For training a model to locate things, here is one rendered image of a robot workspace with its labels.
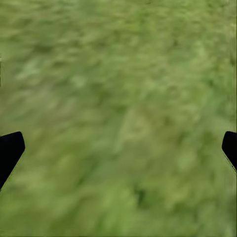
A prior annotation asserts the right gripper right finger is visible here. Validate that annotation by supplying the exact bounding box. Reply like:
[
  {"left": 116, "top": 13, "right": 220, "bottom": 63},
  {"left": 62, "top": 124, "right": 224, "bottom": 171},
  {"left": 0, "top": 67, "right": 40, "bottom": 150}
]
[{"left": 222, "top": 131, "right": 237, "bottom": 170}]

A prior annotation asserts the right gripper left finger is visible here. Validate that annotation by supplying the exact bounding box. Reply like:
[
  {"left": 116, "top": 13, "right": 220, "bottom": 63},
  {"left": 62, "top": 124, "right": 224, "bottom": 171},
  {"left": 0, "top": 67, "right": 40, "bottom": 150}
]
[{"left": 0, "top": 131, "right": 25, "bottom": 189}]

